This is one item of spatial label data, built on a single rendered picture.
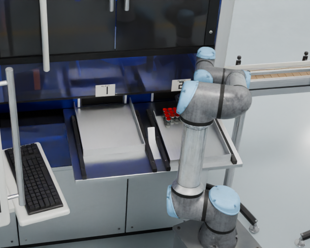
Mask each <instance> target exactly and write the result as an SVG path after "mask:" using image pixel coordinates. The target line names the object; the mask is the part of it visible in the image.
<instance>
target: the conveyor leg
mask: <svg viewBox="0 0 310 248"><path fill-rule="evenodd" d="M245 116H246V112H245V113H244V114H242V115H241V116H239V117H236V118H235V120H234V126H233V132H232V137H231V140H232V142H233V144H234V146H235V148H236V150H237V152H239V146H240V141H241V137H242V131H243V126H244V121H245ZM234 173H235V168H228V169H226V170H225V176H224V181H223V186H228V187H230V188H232V183H233V178H234Z"/></svg>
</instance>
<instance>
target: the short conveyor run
mask: <svg viewBox="0 0 310 248"><path fill-rule="evenodd" d="M308 54H309V53H308V52H307V51H305V52H304V55H305V56H303V59H302V61H297V62H276V63H261V64H246V65H241V60H240V59H241V56H237V59H238V60H236V65H231V66H224V68H228V69H236V70H244V71H249V72H250V73H251V79H250V86H249V91H250V92H251V96H264V95H276V94H289V93H307V92H310V61H308V60H307V59H308V56H307V55H308Z"/></svg>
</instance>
